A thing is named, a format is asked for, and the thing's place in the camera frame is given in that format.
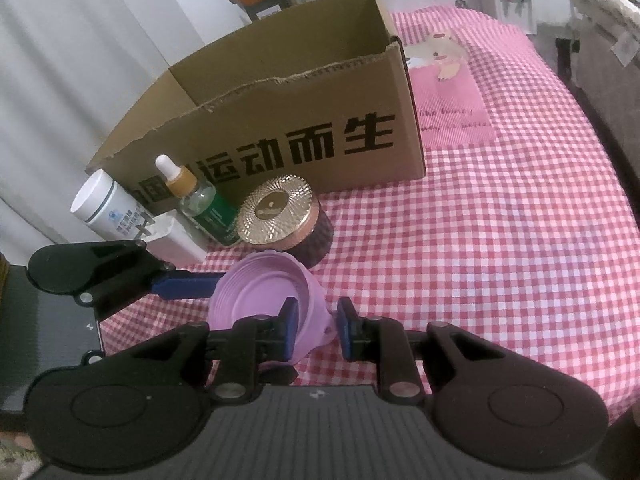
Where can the grey sofa with blanket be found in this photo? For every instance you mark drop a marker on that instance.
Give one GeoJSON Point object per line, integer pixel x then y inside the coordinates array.
{"type": "Point", "coordinates": [608, 66]}

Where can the white curtain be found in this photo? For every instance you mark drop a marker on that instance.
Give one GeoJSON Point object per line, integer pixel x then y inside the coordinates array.
{"type": "Point", "coordinates": [70, 71]}

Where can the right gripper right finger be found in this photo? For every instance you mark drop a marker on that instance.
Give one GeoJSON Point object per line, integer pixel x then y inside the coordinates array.
{"type": "Point", "coordinates": [384, 343]}

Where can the gold lid candle jar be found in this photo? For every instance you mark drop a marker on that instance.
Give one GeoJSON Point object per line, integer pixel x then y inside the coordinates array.
{"type": "Point", "coordinates": [285, 215]}

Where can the white pill bottle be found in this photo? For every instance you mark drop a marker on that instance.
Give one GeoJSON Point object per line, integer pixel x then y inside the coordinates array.
{"type": "Point", "coordinates": [108, 209]}

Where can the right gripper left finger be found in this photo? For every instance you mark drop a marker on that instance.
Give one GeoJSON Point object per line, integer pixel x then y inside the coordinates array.
{"type": "Point", "coordinates": [248, 344]}

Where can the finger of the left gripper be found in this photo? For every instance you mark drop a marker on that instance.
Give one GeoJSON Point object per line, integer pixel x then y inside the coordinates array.
{"type": "Point", "coordinates": [175, 285]}

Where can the brown cardboard box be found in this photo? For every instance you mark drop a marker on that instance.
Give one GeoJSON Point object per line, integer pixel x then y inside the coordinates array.
{"type": "Point", "coordinates": [320, 90]}

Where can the pink checkered tablecloth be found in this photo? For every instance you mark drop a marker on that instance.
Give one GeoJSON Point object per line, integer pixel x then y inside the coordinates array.
{"type": "Point", "coordinates": [519, 231]}

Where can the green dropper bottle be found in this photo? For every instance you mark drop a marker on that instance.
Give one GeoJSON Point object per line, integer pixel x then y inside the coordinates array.
{"type": "Point", "coordinates": [200, 202]}

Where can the white power adapter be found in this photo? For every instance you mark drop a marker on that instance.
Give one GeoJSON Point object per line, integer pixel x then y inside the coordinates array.
{"type": "Point", "coordinates": [173, 238]}

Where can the purple collapsible cup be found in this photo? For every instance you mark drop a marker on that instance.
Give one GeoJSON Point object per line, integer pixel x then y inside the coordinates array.
{"type": "Point", "coordinates": [259, 284]}

